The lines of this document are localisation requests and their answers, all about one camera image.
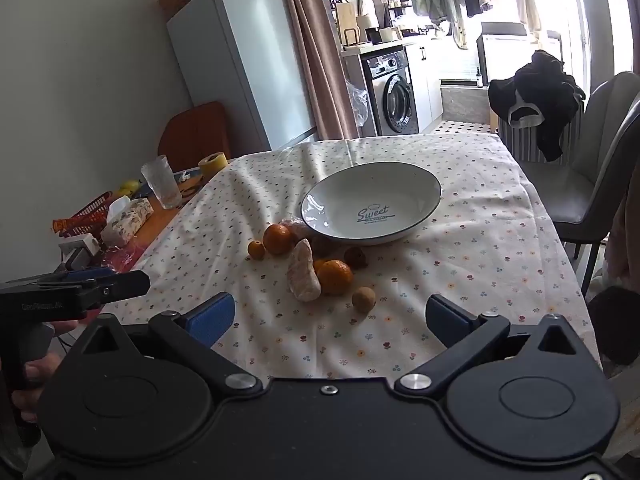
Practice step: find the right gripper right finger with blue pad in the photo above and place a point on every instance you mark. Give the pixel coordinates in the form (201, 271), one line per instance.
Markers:
(470, 340)

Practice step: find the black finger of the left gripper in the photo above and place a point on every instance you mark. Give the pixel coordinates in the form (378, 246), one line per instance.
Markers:
(103, 287)

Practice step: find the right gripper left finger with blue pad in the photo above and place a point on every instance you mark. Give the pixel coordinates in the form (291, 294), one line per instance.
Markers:
(188, 339)

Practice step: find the brown longan fruit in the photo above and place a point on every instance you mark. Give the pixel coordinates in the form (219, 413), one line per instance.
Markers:
(364, 299)

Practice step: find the small orange kumquat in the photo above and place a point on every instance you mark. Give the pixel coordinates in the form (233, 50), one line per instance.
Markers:
(256, 250)

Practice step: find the peeled pomelo wedge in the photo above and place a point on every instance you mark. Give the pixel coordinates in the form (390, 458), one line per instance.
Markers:
(302, 279)

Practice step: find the dark red small fruit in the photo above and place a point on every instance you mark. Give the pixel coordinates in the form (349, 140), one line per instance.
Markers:
(355, 258)

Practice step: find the large orange mandarin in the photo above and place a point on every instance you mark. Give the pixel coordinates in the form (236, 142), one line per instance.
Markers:
(335, 276)

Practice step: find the pomelo piece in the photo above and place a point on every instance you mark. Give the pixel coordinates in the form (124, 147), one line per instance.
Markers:
(297, 228)

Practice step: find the person left hand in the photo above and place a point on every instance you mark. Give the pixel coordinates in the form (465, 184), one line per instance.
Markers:
(37, 372)

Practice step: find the red plastic basket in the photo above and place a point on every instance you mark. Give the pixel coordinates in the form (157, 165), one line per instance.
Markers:
(89, 220)

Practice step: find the floral tissue pack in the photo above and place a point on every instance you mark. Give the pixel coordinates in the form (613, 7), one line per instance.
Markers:
(124, 219)

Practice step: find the yellow green fruit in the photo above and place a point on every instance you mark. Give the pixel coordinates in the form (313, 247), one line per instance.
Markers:
(129, 188)

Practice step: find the clear drinking glass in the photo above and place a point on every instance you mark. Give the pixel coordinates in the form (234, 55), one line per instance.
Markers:
(161, 180)

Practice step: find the floral white tablecloth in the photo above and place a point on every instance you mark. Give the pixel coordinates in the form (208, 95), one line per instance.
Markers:
(490, 246)

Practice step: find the white bowl blue rim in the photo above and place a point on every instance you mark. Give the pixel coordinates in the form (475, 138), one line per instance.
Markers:
(371, 204)

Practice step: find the yellow tape roll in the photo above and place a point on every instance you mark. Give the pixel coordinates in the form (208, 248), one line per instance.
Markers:
(212, 165)

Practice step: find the orange chair back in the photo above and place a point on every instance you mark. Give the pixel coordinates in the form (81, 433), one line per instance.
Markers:
(194, 134)

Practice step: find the grey dining chair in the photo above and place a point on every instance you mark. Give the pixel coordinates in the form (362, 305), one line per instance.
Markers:
(582, 198)

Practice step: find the silver washing machine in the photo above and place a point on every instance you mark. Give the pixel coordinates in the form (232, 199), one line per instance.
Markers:
(388, 81)

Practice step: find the black clothes pile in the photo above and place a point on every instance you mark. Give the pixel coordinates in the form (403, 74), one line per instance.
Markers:
(540, 98)

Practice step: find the white refrigerator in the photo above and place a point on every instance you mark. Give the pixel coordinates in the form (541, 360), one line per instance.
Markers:
(243, 55)

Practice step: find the pink brown curtain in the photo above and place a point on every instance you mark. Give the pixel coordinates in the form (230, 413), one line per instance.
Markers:
(323, 69)

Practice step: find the wooden cutting board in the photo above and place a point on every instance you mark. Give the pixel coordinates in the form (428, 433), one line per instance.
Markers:
(348, 29)

